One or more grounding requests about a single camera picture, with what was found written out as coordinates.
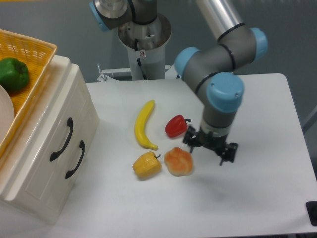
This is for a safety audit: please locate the green bell pepper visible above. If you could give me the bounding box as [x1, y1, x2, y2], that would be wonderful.
[0, 58, 30, 92]

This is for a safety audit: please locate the yellow wicker basket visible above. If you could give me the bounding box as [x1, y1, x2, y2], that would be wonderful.
[0, 29, 57, 155]

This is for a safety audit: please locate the white drawer cabinet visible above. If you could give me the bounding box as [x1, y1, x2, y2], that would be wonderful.
[0, 56, 99, 224]

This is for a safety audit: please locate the white plate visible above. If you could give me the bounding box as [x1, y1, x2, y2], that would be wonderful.
[0, 86, 14, 142]

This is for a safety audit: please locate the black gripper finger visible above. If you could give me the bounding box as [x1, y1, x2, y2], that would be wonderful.
[219, 143, 239, 166]
[183, 125, 200, 153]

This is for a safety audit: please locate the yellow banana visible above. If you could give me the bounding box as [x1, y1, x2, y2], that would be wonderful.
[134, 100, 158, 150]

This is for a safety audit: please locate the orange bread roll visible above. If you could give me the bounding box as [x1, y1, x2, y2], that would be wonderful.
[164, 147, 194, 177]

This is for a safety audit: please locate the red bell pepper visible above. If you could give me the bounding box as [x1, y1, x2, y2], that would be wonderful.
[165, 115, 191, 138]

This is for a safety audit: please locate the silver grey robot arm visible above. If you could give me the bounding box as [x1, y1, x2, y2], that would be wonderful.
[89, 0, 268, 162]

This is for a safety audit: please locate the black corner device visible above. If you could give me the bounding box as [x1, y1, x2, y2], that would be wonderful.
[306, 201, 317, 227]

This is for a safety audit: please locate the yellow bell pepper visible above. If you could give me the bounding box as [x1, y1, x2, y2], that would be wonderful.
[132, 152, 162, 179]

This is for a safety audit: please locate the black base cable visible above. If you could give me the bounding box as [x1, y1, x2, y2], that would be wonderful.
[134, 38, 147, 80]

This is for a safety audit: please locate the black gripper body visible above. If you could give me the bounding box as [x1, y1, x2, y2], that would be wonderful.
[196, 130, 228, 156]

